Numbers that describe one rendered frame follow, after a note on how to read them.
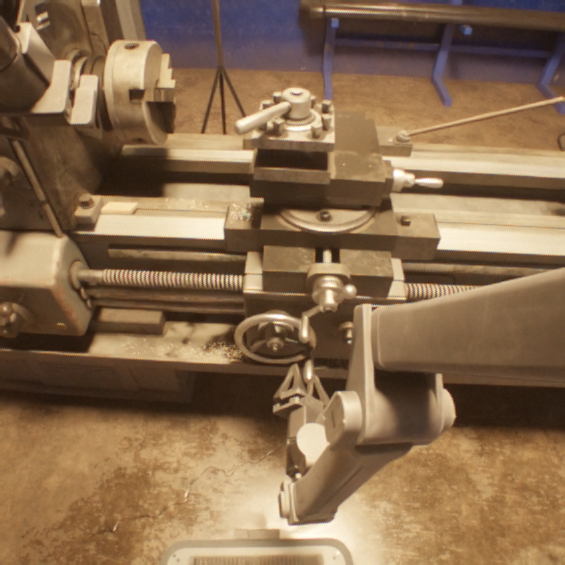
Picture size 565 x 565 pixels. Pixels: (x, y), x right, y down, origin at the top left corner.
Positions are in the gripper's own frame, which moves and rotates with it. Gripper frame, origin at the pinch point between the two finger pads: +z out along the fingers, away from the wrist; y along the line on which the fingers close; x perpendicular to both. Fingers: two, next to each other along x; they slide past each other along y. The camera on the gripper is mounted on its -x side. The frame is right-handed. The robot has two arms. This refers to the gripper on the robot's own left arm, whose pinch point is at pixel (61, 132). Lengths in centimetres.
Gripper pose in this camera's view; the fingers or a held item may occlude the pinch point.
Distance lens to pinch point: 63.0
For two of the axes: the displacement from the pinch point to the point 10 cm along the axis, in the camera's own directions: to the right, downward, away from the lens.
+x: 0.1, 9.8, -2.0
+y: -10.0, 0.1, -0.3
